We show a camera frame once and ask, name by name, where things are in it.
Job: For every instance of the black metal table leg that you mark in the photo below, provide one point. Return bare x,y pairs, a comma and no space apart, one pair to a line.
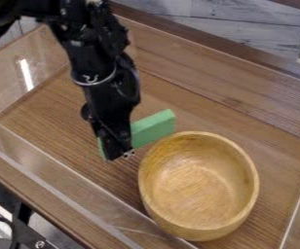
20,218

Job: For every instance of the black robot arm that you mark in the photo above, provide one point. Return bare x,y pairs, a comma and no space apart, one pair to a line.
94,40

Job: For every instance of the brown wooden bowl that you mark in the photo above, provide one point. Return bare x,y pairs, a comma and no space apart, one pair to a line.
198,184

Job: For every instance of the green rectangular block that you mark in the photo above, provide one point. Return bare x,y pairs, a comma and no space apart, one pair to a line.
150,129

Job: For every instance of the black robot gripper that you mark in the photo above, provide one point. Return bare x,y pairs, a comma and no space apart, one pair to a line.
110,85

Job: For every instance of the clear acrylic front wall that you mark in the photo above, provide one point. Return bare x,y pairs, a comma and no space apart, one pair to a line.
79,207

